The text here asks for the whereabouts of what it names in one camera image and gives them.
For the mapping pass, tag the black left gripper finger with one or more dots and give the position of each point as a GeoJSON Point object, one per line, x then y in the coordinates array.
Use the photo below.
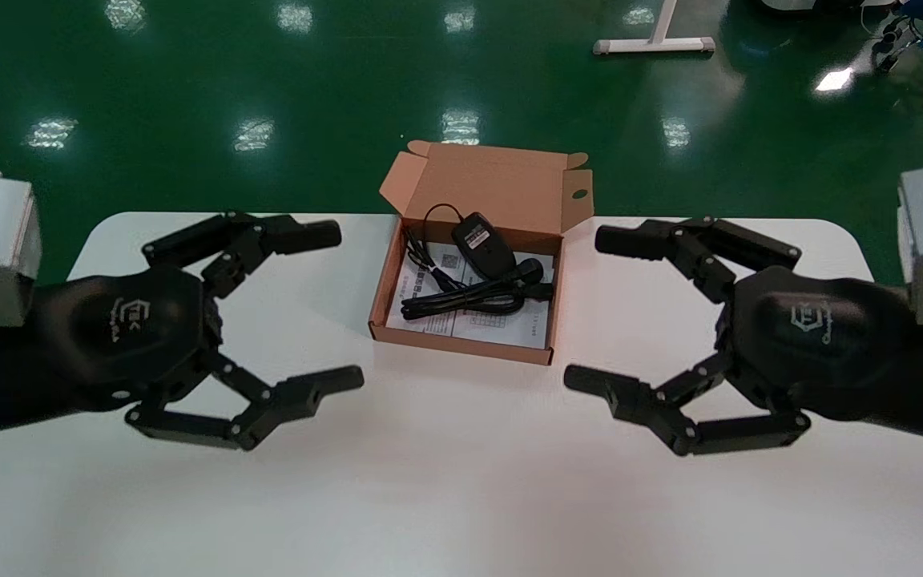
{"type": "Point", "coordinates": [309, 393]}
{"type": "Point", "coordinates": [309, 235]}

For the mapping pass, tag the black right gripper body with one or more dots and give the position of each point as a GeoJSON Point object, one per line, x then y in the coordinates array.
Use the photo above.
{"type": "Point", "coordinates": [830, 344]}

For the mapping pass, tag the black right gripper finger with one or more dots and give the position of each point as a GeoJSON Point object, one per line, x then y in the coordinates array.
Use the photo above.
{"type": "Point", "coordinates": [630, 240]}
{"type": "Point", "coordinates": [622, 397]}

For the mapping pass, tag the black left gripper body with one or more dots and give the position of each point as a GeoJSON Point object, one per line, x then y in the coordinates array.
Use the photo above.
{"type": "Point", "coordinates": [109, 336]}

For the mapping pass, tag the brown cardboard storage box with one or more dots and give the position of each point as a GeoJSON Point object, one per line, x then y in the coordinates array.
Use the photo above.
{"type": "Point", "coordinates": [493, 180]}

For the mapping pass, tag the white printed paper manual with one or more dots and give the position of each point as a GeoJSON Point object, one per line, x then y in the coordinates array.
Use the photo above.
{"type": "Point", "coordinates": [509, 332]}

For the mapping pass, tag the white table leg base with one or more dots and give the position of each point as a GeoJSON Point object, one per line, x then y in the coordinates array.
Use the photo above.
{"type": "Point", "coordinates": [654, 44]}

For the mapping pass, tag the dark grey background object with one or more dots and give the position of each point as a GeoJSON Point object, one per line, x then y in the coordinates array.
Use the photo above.
{"type": "Point", "coordinates": [798, 3]}

